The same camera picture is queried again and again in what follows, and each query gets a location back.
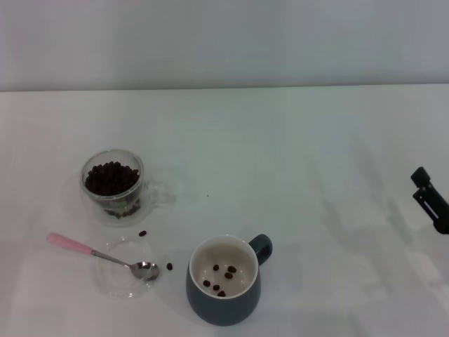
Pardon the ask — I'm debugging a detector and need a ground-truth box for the clear glass saucer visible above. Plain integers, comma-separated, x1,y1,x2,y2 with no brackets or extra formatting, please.
94,235,159,300

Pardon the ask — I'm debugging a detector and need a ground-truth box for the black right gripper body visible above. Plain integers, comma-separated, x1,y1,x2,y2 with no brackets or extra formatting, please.
433,206,449,235

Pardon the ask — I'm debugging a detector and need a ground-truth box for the dark teal ceramic mug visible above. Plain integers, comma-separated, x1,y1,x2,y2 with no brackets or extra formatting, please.
185,233,274,327

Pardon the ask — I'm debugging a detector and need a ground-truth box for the double-wall glass cup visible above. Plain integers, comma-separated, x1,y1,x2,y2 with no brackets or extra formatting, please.
79,149,177,227

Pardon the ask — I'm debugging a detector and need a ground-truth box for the coffee bean pile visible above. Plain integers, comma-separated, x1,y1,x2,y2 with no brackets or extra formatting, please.
84,161,140,219

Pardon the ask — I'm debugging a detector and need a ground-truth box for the pink-handled metal spoon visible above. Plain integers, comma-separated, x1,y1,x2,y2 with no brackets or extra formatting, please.
46,232,161,282

